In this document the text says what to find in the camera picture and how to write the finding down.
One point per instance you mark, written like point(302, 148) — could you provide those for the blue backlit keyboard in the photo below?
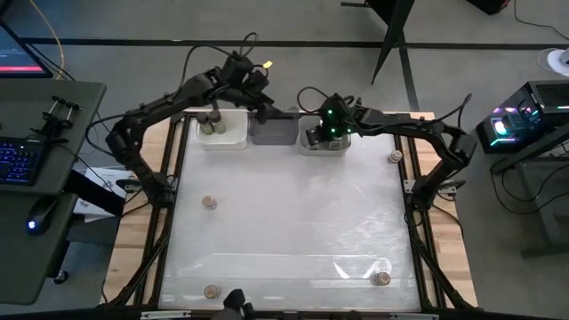
point(18, 160)

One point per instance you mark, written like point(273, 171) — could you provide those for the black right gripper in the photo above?
point(333, 117)

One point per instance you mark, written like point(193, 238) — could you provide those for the yellow tag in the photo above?
point(267, 64)

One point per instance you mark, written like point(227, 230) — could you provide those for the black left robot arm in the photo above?
point(178, 95)

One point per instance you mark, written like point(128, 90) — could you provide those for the black aluminium table frame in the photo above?
point(164, 249)

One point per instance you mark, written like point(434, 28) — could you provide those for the cork-top small glass jar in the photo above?
point(395, 156)
point(380, 278)
point(209, 202)

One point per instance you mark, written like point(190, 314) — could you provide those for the computer case with coloured lights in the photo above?
point(520, 117)

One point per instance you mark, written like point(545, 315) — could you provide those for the black computer mouse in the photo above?
point(41, 215)

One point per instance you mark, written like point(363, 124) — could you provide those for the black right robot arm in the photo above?
point(400, 124)

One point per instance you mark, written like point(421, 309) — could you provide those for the computer monitor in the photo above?
point(20, 53)

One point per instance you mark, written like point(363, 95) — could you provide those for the white plastic bin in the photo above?
point(231, 133)

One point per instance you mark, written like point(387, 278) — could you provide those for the bottle cap bottom left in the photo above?
point(212, 291)

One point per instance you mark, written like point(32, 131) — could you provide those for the black floor box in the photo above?
point(489, 5)

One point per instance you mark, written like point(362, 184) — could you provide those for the pale grey plastic bin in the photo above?
point(324, 151)

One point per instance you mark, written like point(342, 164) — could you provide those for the grey translucent plastic bin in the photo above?
point(273, 131)

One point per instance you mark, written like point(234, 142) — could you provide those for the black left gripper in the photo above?
point(258, 86)

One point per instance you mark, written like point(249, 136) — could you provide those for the black desk caster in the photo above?
point(60, 277)

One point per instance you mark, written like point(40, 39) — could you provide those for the person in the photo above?
point(235, 300)

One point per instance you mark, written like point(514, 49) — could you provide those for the black clamp stand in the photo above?
point(55, 117)

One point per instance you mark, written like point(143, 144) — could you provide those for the dark metal side stand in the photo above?
point(551, 204)

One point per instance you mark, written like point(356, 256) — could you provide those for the black-lid green spice jar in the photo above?
point(205, 124)

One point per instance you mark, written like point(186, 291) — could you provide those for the grey desk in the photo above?
point(26, 258)

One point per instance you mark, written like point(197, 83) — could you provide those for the white-lid bagel seasoning jar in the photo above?
point(335, 143)

